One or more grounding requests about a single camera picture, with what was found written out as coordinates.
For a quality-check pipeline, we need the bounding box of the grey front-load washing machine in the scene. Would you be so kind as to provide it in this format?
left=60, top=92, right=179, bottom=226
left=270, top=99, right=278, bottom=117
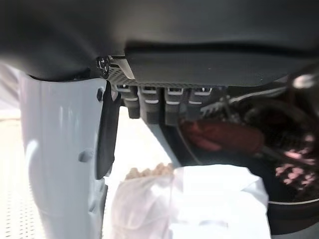
left=144, top=63, right=319, bottom=239

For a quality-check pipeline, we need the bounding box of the white cloth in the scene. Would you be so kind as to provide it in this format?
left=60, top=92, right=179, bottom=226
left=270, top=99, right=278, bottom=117
left=109, top=164, right=270, bottom=239

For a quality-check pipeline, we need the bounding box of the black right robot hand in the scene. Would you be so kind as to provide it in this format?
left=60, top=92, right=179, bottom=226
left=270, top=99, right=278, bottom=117
left=0, top=0, right=319, bottom=239

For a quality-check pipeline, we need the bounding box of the red cloth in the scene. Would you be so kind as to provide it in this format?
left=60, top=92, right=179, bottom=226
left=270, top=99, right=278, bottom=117
left=179, top=119, right=265, bottom=153

